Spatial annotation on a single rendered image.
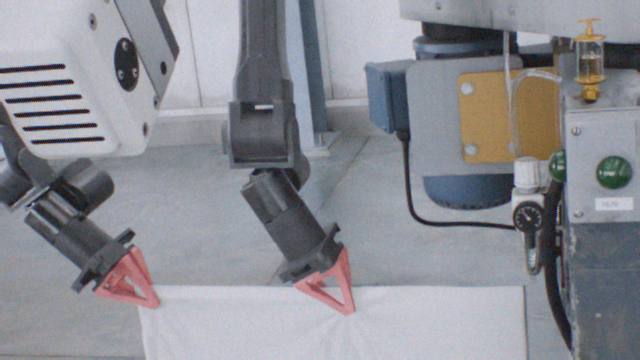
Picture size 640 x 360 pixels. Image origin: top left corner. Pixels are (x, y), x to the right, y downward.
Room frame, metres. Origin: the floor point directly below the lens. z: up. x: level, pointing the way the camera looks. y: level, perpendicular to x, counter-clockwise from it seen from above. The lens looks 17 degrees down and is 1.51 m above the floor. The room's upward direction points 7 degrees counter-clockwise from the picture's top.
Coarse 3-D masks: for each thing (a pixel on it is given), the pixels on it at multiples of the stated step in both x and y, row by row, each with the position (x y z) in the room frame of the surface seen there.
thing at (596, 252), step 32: (576, 96) 0.78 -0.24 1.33; (608, 96) 0.77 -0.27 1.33; (576, 224) 0.74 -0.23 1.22; (608, 224) 0.74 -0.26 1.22; (576, 256) 0.74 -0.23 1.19; (608, 256) 0.74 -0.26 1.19; (576, 288) 0.75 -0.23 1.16; (608, 288) 0.74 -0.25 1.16; (576, 320) 0.75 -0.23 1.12; (608, 320) 0.74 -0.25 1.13; (576, 352) 0.75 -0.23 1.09; (608, 352) 0.74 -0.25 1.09
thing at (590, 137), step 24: (576, 120) 0.70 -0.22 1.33; (600, 120) 0.70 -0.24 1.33; (624, 120) 0.69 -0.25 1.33; (576, 144) 0.70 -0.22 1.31; (600, 144) 0.69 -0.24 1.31; (624, 144) 0.69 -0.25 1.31; (576, 168) 0.70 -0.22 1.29; (576, 192) 0.70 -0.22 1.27; (600, 192) 0.70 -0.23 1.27; (624, 192) 0.69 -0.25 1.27; (576, 216) 0.70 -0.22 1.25; (600, 216) 0.70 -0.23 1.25; (624, 216) 0.69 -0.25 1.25
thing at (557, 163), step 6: (558, 150) 0.72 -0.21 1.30; (564, 150) 0.72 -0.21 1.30; (552, 156) 0.72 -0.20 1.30; (558, 156) 0.72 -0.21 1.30; (564, 156) 0.72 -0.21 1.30; (552, 162) 0.72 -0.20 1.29; (558, 162) 0.71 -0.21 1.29; (564, 162) 0.71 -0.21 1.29; (552, 168) 0.72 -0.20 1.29; (558, 168) 0.71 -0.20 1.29; (564, 168) 0.71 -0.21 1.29; (552, 174) 0.72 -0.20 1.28; (558, 174) 0.71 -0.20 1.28; (564, 174) 0.71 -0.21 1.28; (558, 180) 0.72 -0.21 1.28; (564, 180) 0.71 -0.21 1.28
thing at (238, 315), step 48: (192, 288) 1.04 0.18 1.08; (240, 288) 1.02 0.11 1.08; (288, 288) 1.00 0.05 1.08; (336, 288) 0.98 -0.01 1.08; (384, 288) 0.97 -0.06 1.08; (432, 288) 0.95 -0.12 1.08; (480, 288) 0.94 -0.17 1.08; (144, 336) 1.06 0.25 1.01; (192, 336) 1.04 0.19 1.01; (240, 336) 1.02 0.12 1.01; (288, 336) 1.00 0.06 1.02; (336, 336) 0.98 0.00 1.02; (384, 336) 0.97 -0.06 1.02; (432, 336) 0.95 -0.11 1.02; (480, 336) 0.94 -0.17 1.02; (528, 336) 0.93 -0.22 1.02
